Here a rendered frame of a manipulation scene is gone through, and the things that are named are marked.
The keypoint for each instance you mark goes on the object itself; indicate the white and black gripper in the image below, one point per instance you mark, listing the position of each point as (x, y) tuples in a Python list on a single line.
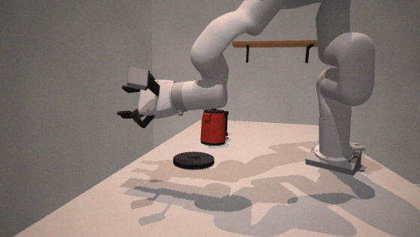
[(150, 105)]

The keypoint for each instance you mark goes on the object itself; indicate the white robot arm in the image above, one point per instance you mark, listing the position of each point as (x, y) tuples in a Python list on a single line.
[(350, 81)]

